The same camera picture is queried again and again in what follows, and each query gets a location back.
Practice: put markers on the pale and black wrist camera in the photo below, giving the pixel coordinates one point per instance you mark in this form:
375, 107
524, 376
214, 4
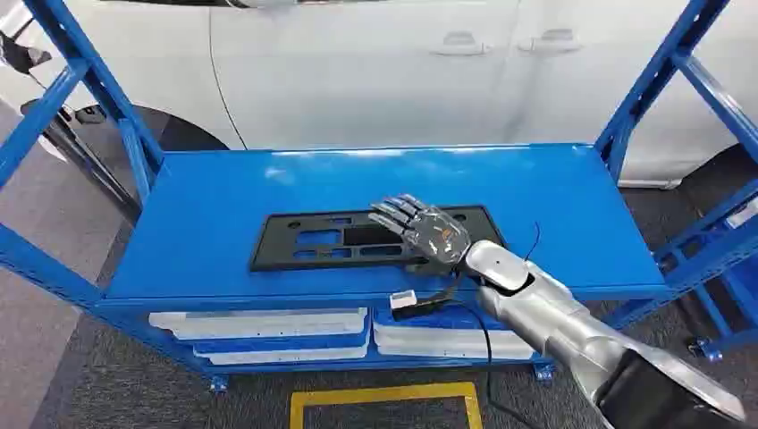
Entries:
414, 307

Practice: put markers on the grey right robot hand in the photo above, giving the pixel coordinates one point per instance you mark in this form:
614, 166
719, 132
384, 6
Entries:
435, 234

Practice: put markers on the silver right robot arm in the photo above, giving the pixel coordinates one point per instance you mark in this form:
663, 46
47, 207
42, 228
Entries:
562, 320

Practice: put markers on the blue caster wheel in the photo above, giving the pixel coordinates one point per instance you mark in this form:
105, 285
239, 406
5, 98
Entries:
218, 384
543, 372

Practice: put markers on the grey metal panel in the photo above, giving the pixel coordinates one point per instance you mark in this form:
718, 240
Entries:
438, 343
284, 355
260, 323

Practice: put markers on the blue metal side rack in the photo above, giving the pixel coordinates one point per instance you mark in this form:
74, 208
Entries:
719, 248

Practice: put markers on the blue metal shelf rack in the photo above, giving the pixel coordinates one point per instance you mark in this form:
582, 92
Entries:
237, 195

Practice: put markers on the black plastic frame plate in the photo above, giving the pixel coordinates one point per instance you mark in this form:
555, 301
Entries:
320, 237

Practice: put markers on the white car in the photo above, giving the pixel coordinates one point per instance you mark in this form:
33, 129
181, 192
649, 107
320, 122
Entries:
367, 71

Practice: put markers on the yellow floor tape square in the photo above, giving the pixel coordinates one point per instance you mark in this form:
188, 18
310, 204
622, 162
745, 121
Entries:
385, 394

